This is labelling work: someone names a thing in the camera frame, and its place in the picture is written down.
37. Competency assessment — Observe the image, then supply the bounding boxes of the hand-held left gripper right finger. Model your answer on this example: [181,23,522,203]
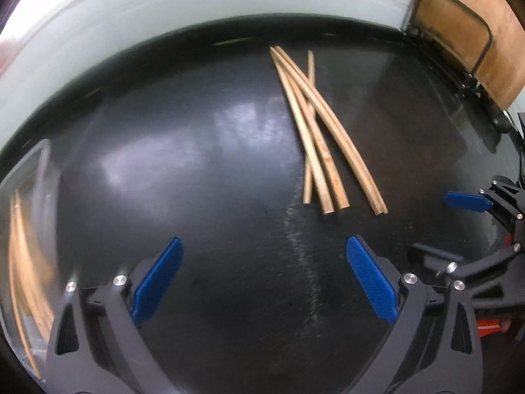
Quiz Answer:
[346,235,485,394]

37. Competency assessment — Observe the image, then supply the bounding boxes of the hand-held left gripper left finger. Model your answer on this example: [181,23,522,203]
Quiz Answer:
[45,237,185,394]

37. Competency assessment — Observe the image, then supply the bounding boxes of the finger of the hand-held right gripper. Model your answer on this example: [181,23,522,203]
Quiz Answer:
[444,176,525,231]
[410,241,522,293]

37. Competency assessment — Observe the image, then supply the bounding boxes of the group of wooden chopsticks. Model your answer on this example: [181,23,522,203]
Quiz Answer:
[274,45,389,216]

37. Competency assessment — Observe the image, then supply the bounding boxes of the clear plastic container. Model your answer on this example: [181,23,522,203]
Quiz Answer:
[0,140,62,382]

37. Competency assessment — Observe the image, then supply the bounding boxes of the wooden cutting board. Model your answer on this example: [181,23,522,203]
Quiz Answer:
[418,0,525,107]

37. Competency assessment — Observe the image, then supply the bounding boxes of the black wire rack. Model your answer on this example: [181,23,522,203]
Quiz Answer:
[404,0,517,132]

